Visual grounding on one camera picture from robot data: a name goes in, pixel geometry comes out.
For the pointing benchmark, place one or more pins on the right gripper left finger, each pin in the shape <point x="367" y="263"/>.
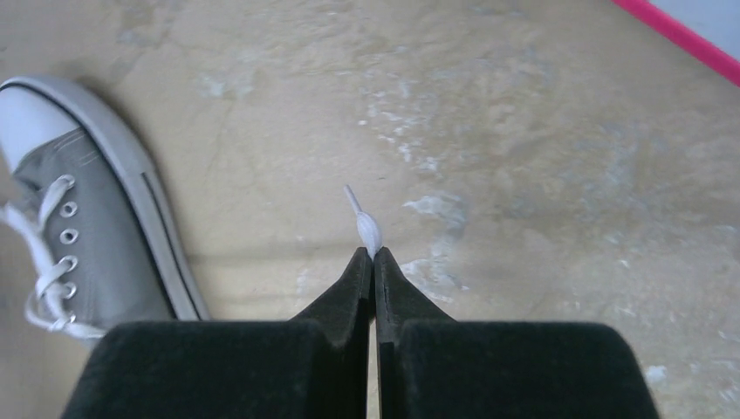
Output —
<point x="313" y="365"/>

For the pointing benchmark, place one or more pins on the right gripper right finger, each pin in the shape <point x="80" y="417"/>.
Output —
<point x="433" y="366"/>

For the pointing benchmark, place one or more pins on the grey canvas sneaker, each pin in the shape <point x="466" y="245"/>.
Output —
<point x="116" y="220"/>

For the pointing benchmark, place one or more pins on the white shoelace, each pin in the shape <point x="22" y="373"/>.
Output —
<point x="45" y="305"/>

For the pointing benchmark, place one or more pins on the pink framed whiteboard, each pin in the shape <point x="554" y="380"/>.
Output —
<point x="708" y="30"/>

